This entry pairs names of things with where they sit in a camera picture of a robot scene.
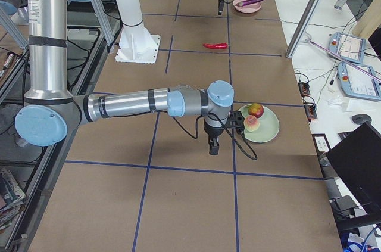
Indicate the purple eggplant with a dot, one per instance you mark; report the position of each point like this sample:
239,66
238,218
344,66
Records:
247,2

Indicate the yellow pink peach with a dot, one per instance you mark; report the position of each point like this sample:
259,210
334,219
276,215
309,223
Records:
251,123

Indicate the red yellow pomegranate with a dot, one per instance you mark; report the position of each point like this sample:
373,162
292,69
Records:
256,110

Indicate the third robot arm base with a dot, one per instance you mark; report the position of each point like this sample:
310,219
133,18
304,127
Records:
17,10

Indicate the pink plate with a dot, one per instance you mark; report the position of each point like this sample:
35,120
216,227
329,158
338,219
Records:
248,8

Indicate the red chili pepper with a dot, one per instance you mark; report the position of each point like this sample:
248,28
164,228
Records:
216,46

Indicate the green plate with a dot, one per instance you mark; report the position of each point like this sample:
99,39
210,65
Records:
269,126

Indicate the far teach pendant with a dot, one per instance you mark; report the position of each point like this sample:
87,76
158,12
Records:
348,47

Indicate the teach pendant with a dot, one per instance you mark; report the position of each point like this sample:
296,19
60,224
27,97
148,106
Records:
348,47
356,84

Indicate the black monitor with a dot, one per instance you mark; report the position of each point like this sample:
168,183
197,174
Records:
356,160

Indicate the black computer mouse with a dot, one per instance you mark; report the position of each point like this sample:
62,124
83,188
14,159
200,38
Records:
361,118

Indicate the near teach pendant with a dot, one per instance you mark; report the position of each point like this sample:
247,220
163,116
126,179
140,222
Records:
356,84

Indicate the stack of books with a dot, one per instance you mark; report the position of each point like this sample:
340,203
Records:
12,198

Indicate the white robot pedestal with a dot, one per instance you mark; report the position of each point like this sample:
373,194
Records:
136,44

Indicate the aluminium frame post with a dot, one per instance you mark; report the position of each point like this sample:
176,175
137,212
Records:
301,27

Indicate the aluminium frame rail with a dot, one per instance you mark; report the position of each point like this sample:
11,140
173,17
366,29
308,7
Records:
37,169

